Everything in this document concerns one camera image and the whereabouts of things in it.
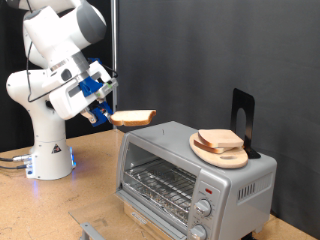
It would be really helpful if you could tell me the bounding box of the wooden block under oven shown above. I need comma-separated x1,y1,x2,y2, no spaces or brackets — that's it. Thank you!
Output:
123,202,174,240

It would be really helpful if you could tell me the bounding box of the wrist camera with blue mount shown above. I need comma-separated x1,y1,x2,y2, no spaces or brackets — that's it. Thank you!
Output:
78,75,119,101

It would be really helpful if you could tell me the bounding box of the black metal bookend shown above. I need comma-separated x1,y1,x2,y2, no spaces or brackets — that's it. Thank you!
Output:
230,87,262,160

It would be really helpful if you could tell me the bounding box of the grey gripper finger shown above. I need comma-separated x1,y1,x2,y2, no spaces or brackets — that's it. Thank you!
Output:
80,108,98,125

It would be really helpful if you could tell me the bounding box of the dark grey backdrop curtain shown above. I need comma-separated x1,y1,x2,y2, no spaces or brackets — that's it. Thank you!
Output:
118,0,320,239

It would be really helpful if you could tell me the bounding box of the metal pole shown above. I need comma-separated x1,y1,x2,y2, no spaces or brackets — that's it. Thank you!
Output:
110,0,119,130

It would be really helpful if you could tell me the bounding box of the black base cable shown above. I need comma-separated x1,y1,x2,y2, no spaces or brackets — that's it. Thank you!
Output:
0,153,33,164
0,163,29,171

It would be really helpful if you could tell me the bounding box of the black spatula with blue block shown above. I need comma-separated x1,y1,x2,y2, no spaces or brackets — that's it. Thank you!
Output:
90,100,116,128

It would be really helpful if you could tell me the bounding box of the black backdrop curtain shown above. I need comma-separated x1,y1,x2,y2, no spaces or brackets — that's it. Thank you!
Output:
0,0,114,153

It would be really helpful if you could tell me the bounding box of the wooden cutting board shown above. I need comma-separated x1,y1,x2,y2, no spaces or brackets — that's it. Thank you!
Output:
188,133,250,170

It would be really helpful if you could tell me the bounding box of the silver toaster oven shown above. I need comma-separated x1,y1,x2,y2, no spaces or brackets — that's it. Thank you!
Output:
114,120,278,240

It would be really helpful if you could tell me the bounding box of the glass oven door with handle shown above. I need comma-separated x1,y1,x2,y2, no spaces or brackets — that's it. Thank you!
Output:
68,193,188,240

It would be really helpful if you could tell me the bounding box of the silver oven knob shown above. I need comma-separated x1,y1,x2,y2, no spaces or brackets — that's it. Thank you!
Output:
193,198,213,218
188,223,208,240

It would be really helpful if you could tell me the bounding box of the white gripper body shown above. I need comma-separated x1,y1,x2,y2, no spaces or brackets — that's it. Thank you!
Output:
49,61,113,122

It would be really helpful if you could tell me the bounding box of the metal wire oven rack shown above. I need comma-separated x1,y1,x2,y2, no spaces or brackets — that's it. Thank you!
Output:
123,158,198,224

